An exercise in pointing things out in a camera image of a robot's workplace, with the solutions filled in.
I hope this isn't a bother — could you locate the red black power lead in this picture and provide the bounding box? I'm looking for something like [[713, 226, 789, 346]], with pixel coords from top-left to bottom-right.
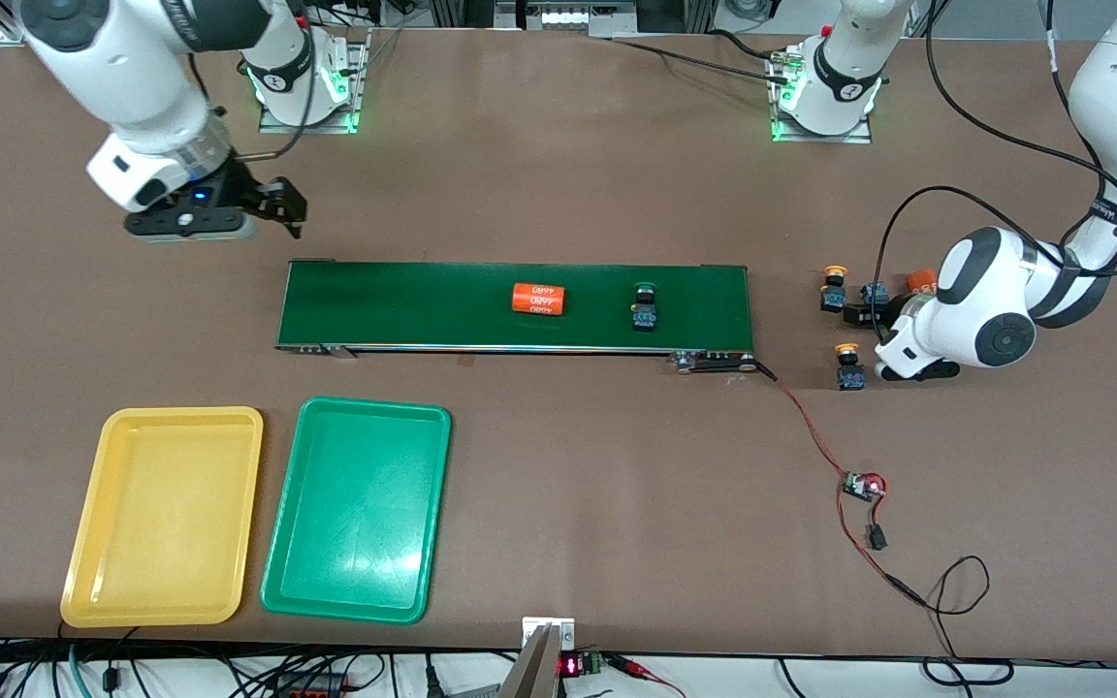
[[835, 490, 992, 662]]

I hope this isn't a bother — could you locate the red clip lead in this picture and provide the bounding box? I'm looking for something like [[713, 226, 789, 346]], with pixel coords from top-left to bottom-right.
[[607, 654, 687, 698]]

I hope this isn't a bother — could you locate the black power strip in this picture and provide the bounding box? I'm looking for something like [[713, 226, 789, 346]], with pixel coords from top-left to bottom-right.
[[272, 672, 351, 698]]

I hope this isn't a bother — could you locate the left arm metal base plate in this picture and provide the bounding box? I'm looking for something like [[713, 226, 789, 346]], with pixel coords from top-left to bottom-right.
[[770, 48, 875, 144]]

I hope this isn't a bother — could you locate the black looped floor cable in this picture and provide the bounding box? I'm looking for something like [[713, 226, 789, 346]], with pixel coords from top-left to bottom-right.
[[922, 657, 1015, 688]]

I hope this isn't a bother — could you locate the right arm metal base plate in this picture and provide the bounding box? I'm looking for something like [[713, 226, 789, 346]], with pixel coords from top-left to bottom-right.
[[258, 27, 366, 135]]

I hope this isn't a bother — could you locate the long black table cable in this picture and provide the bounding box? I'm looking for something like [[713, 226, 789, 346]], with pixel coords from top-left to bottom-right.
[[607, 37, 797, 86]]

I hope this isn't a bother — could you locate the yellow plastic tray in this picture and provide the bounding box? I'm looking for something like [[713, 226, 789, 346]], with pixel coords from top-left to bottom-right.
[[60, 406, 265, 628]]

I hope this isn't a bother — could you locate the green conveyor belt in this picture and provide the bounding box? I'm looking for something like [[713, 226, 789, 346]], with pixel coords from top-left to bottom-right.
[[274, 260, 758, 375]]

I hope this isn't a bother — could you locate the white lit device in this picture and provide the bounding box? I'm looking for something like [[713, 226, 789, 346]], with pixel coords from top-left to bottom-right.
[[541, 5, 637, 28]]

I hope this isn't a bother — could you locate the green plastic tray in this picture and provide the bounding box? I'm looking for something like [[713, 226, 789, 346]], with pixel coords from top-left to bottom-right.
[[260, 397, 452, 624]]

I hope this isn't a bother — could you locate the silver mounting bracket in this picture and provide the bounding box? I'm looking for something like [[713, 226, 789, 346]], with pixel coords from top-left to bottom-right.
[[522, 617, 576, 650]]

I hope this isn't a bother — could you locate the grey metal stand bar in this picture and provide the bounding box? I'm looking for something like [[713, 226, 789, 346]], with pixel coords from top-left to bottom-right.
[[497, 625, 564, 698]]

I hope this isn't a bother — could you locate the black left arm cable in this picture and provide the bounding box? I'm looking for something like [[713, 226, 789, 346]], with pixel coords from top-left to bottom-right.
[[874, 0, 1117, 340]]

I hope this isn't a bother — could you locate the red black conveyor wire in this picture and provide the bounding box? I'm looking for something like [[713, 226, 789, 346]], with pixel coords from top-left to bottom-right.
[[750, 357, 858, 481]]

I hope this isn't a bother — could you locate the aluminium frame structure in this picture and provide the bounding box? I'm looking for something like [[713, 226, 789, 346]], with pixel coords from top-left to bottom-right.
[[428, 0, 719, 40]]

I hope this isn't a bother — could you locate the teal cable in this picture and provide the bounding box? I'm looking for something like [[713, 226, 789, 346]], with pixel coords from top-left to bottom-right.
[[67, 642, 96, 698]]

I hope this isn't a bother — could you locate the short black table cable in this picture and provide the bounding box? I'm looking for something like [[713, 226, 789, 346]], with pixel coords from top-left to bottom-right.
[[709, 29, 792, 63]]

